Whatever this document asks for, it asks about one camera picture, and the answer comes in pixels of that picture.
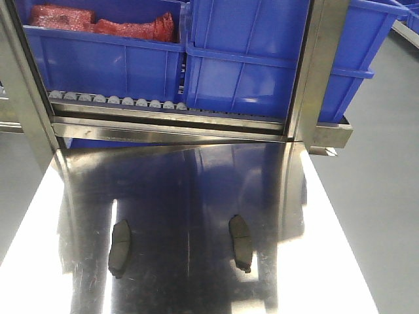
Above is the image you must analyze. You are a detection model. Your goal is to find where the red foam bag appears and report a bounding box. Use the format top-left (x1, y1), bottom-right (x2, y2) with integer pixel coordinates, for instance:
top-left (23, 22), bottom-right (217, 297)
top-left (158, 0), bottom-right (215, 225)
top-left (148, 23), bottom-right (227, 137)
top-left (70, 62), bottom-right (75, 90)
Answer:
top-left (86, 12), bottom-right (175, 43)
top-left (29, 4), bottom-right (96, 31)

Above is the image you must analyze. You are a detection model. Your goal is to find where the white roller track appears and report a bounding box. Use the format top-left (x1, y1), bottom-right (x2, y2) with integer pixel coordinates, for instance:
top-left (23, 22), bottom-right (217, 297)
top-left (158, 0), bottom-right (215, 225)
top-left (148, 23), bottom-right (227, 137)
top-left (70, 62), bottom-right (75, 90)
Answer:
top-left (48, 90), bottom-right (187, 111)

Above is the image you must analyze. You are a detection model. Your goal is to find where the middle blue plastic bin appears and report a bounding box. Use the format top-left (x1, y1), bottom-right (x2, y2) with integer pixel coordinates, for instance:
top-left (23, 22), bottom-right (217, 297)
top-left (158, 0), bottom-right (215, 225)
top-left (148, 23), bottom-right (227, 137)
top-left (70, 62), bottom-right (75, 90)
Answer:
top-left (185, 1), bottom-right (310, 118)

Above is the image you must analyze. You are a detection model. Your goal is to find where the right blue plastic bin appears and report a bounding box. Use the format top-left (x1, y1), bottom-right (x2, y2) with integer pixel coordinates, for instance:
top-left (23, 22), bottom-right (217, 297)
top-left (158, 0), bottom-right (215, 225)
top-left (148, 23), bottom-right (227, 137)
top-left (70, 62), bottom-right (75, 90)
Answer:
top-left (318, 1), bottom-right (409, 123)

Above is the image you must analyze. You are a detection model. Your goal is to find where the grey brake pad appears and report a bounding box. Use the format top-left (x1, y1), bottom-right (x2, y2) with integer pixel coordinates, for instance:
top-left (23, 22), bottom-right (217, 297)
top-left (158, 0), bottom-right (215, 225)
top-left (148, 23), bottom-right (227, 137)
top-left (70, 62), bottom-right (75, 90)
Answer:
top-left (228, 215), bottom-right (253, 273)
top-left (108, 219), bottom-right (132, 279)

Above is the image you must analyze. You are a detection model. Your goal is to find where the blue bin with red bags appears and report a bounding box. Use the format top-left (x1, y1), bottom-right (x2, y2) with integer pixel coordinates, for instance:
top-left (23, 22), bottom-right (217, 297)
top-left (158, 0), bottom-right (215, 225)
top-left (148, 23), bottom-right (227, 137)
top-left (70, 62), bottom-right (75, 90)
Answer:
top-left (14, 1), bottom-right (189, 101)

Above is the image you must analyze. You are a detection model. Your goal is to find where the left red foam bag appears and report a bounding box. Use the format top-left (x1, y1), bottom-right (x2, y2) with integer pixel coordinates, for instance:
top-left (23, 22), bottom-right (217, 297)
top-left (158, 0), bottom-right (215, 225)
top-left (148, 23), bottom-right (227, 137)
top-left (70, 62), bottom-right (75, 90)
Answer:
top-left (29, 4), bottom-right (96, 31)

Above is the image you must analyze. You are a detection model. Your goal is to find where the blue plastic bin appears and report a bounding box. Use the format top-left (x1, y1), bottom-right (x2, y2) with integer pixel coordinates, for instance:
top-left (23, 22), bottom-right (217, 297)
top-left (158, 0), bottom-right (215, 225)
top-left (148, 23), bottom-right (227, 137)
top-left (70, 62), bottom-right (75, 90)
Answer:
top-left (318, 1), bottom-right (409, 123)
top-left (185, 1), bottom-right (310, 118)

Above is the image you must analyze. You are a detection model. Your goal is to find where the stainless steel rack frame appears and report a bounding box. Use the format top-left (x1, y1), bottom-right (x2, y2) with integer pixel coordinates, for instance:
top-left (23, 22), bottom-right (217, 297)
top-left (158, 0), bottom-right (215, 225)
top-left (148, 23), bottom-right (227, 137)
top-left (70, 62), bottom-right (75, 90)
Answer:
top-left (1, 1), bottom-right (352, 171)

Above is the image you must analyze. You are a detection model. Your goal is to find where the right red foam bag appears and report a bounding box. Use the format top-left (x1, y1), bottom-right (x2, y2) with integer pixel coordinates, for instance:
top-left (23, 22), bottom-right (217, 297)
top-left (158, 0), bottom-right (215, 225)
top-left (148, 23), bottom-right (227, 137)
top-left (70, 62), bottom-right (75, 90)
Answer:
top-left (86, 12), bottom-right (175, 43)

